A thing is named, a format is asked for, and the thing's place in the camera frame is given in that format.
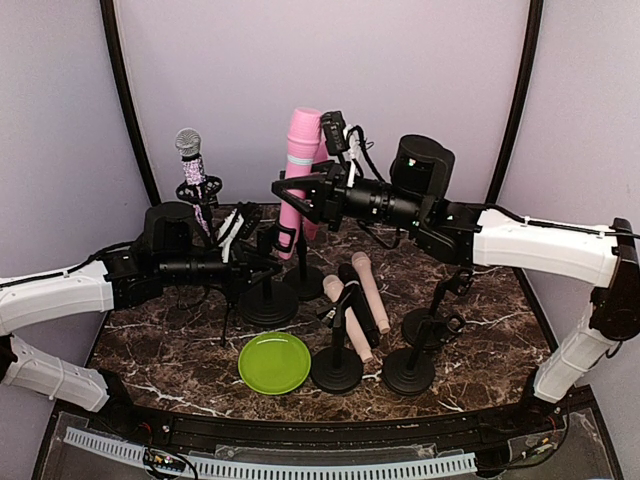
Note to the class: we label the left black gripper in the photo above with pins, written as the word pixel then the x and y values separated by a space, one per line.
pixel 242 263

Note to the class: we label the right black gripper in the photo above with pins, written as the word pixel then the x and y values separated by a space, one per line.
pixel 331 183

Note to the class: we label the black stand for pink microphone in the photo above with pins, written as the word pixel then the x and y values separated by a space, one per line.
pixel 271 303
pixel 305 280

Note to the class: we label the large pale pink microphone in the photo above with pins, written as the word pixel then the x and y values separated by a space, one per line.
pixel 333 287

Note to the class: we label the small pale pink microphone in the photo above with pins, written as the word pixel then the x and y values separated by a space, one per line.
pixel 362 265

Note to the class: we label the black handheld microphone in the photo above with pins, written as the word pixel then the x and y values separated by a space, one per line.
pixel 348 275

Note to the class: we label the black round-base mic stand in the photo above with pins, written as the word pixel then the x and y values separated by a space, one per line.
pixel 337 369

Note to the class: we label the black stand for small pale microphone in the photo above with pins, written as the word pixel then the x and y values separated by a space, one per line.
pixel 432 315

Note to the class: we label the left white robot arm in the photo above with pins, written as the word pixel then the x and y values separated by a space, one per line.
pixel 172 250

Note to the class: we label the rhinestone silver-head microphone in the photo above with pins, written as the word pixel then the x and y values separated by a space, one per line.
pixel 188 144

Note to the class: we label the green round plate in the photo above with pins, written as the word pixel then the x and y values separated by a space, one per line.
pixel 274 363

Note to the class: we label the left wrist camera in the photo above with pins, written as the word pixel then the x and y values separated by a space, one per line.
pixel 239 224

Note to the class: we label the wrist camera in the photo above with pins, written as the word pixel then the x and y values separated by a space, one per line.
pixel 349 145
pixel 239 224

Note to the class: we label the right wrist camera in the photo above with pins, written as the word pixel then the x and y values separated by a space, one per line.
pixel 349 145

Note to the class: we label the white slotted cable duct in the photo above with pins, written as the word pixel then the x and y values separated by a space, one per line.
pixel 248 463

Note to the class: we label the black front rail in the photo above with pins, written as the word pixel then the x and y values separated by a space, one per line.
pixel 483 429

